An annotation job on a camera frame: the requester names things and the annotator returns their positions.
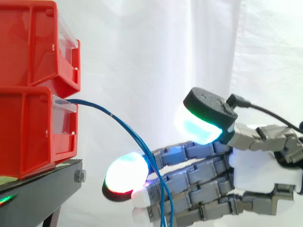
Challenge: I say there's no blue cable bundle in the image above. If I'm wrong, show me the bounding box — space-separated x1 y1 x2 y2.
62 98 178 227

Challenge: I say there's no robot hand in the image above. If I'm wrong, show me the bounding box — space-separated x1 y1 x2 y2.
101 87 303 224

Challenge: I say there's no thin black cable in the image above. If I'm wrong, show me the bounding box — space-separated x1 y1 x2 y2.
226 94 303 133

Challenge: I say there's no red bin with clear plate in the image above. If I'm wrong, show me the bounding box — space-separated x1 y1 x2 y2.
0 86 79 180
0 0 81 92

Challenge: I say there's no black stand with green tape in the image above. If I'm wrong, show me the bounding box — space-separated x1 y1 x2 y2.
0 158 87 227

